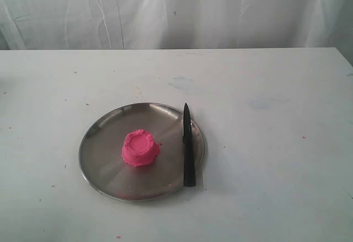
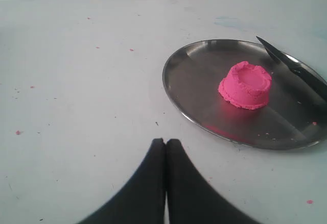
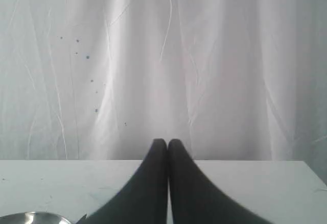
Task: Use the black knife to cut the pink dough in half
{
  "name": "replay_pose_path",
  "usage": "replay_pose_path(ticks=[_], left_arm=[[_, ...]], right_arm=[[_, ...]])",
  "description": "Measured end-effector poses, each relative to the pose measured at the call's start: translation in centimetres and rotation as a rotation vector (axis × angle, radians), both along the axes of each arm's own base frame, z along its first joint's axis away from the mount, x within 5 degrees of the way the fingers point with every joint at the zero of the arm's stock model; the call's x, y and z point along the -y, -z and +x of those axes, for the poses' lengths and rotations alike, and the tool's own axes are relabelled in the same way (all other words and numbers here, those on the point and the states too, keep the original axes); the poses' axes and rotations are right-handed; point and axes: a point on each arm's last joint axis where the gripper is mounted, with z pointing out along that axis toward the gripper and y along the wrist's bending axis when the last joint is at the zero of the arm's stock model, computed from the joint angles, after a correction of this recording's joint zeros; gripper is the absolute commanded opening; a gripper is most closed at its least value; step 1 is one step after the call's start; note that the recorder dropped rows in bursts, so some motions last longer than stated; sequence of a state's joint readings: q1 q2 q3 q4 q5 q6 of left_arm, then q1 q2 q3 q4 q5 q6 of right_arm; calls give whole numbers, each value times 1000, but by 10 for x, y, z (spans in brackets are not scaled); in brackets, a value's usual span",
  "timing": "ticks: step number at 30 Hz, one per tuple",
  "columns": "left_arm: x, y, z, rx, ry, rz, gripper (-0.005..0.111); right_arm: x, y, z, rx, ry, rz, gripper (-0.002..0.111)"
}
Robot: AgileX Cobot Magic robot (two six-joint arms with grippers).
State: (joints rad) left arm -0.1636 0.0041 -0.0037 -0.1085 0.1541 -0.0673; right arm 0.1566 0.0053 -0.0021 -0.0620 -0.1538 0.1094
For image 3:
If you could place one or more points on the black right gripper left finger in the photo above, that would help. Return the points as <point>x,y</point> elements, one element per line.
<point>144,198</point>

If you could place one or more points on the round steel plate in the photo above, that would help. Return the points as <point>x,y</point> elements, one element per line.
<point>34,218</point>

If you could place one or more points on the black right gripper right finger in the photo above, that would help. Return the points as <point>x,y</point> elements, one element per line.
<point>195,199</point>

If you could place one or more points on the white backdrop curtain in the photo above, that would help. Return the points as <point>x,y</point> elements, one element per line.
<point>99,79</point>

